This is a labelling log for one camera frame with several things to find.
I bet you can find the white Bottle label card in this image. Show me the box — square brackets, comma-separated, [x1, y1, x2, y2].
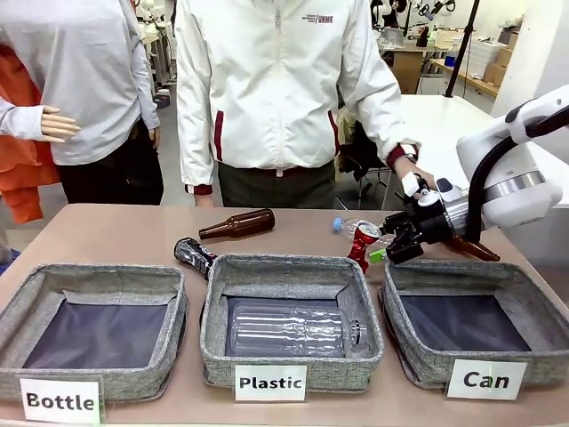
[17, 375, 106, 426]

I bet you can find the orange cloth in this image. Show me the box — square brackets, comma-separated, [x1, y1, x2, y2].
[0, 44, 61, 224]

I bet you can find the white Can label card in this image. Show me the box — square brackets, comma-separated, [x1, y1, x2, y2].
[445, 359, 529, 400]

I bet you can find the black cable hose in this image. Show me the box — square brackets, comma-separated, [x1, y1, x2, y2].
[466, 104, 569, 244]

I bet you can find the cardboard box stack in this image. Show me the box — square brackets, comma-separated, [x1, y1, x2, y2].
[483, 30, 520, 86]

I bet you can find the grey basket with Bottle label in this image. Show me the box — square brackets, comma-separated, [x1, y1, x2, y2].
[0, 262, 188, 404]

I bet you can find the grey basket with Can label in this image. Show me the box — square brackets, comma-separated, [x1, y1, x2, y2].
[378, 259, 569, 392]

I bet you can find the small clear plastic bottle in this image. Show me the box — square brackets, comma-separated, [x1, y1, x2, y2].
[332, 216, 392, 250]

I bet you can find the person's left forearm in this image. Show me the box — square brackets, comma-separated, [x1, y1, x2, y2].
[355, 57, 421, 173]

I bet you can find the person's right forearm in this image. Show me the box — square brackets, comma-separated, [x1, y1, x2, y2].
[175, 88, 217, 197]

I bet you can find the red crushed can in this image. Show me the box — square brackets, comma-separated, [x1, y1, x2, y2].
[346, 222, 383, 275]

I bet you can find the brown glass bottle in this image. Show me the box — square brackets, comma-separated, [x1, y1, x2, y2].
[448, 235, 501, 262]
[198, 208, 276, 241]

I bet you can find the person's left hand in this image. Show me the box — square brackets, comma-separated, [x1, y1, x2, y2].
[390, 155, 436, 190]

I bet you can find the black tripod pole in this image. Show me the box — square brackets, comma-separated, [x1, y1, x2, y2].
[444, 0, 485, 99]

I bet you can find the person in white jacket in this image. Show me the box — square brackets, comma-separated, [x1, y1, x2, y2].
[172, 0, 421, 210]

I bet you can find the beige mannequin hand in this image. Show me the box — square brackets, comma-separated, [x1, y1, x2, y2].
[39, 105, 82, 144]

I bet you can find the wooden workbench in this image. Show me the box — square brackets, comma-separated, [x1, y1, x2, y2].
[429, 57, 500, 97]

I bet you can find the white table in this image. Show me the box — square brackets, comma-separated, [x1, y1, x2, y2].
[393, 93, 508, 150]

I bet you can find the grey basket with Plastic label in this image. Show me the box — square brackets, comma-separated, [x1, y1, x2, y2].
[198, 253, 386, 395]

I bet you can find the large clear plastic bottle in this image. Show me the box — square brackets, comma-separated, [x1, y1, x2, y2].
[226, 302, 365, 358]

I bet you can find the white Plastic label card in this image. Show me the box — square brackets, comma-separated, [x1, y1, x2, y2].
[234, 364, 309, 403]

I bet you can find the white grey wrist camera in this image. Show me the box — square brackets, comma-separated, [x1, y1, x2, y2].
[434, 176, 464, 206]

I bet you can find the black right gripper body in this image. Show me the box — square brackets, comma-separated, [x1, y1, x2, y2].
[397, 199, 454, 263]

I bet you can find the mannequin in grey shirt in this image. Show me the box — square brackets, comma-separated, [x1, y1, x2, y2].
[0, 0, 165, 206]

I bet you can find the black crushed can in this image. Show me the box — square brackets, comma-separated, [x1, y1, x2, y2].
[172, 237, 220, 280]

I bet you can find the black office chair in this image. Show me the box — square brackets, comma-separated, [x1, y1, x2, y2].
[336, 119, 396, 210]

